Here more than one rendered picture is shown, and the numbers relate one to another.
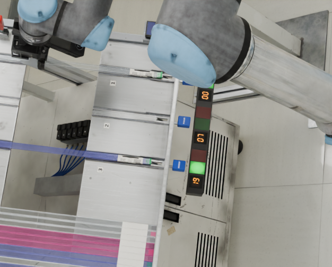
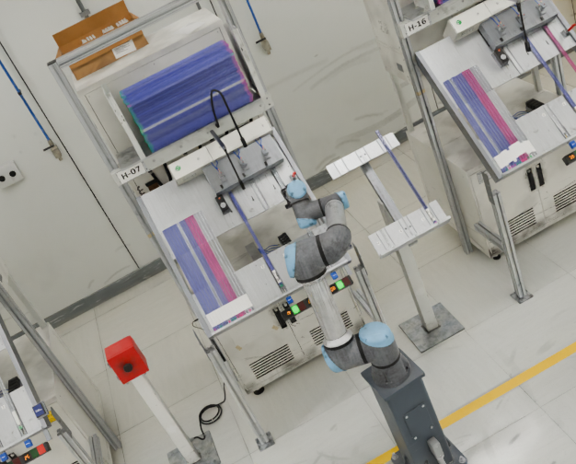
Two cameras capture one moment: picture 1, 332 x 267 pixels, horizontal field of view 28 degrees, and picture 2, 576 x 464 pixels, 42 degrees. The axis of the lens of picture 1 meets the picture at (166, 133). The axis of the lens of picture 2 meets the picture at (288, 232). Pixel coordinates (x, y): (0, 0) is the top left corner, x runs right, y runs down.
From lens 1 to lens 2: 170 cm
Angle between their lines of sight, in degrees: 16
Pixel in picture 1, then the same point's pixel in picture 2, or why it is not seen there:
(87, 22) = (305, 214)
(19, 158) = (261, 226)
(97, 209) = (244, 278)
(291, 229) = (325, 393)
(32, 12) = (290, 191)
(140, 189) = (266, 291)
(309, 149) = not seen: hidden behind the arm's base
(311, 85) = (327, 317)
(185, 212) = (291, 329)
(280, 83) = (316, 304)
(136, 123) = not seen: hidden behind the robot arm
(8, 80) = (273, 196)
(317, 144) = not seen: hidden behind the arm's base
